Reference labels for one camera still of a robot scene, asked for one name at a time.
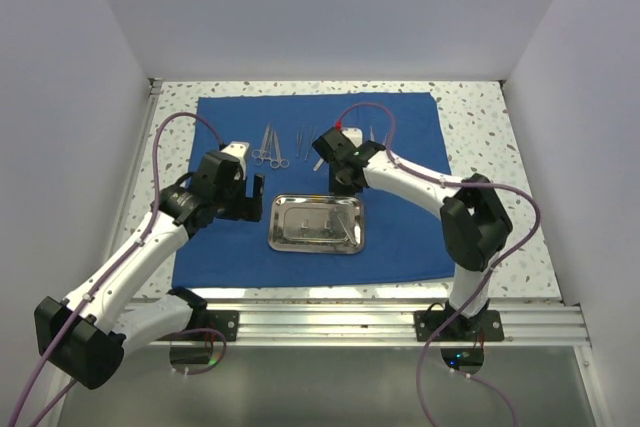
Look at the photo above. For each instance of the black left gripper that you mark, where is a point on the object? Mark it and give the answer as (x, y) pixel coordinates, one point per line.
(248, 207)

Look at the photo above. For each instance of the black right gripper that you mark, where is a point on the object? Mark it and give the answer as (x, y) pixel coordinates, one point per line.
(339, 189)

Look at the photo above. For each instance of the steel scalpel handle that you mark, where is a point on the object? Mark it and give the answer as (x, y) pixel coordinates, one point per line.
(318, 165)

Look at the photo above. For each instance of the stainless steel instrument tray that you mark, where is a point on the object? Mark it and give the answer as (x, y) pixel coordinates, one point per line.
(305, 223)

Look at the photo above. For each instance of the steel surgical scissors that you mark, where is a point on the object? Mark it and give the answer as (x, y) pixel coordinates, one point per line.
(263, 152)

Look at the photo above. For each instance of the blue surgical drape cloth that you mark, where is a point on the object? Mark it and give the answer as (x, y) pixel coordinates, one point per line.
(403, 243)

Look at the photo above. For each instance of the steel forceps with ring handles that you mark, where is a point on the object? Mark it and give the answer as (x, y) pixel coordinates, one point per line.
(277, 161)

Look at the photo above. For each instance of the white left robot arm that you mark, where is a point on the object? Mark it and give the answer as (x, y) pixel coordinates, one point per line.
(88, 333)

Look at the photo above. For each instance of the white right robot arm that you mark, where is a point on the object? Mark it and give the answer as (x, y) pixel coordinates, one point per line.
(474, 222)

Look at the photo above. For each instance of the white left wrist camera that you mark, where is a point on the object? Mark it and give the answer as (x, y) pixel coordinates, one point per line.
(240, 150)

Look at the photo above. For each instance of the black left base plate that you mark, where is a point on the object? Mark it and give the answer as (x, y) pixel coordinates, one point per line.
(226, 322)

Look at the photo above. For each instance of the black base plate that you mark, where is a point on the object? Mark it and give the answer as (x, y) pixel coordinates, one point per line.
(460, 324)
(226, 322)

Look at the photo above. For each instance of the left side aluminium rail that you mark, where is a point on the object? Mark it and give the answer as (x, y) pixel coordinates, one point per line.
(137, 157)

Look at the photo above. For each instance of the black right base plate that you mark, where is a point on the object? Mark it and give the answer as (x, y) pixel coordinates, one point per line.
(460, 324)

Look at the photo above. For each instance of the aluminium frame rail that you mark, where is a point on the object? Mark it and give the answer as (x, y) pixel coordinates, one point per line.
(314, 323)

